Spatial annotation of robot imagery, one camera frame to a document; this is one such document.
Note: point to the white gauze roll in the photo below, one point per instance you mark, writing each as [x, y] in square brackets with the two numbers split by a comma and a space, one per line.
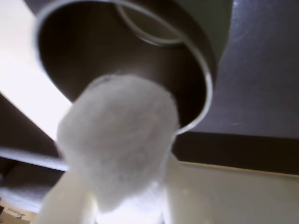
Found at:
[116, 140]

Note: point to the pale green metal mug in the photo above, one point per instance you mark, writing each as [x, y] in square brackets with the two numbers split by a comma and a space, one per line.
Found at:
[105, 46]

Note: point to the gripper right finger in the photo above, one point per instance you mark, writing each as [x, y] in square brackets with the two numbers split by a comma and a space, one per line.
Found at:
[174, 193]

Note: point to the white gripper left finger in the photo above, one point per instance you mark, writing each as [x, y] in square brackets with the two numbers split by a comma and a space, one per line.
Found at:
[67, 200]

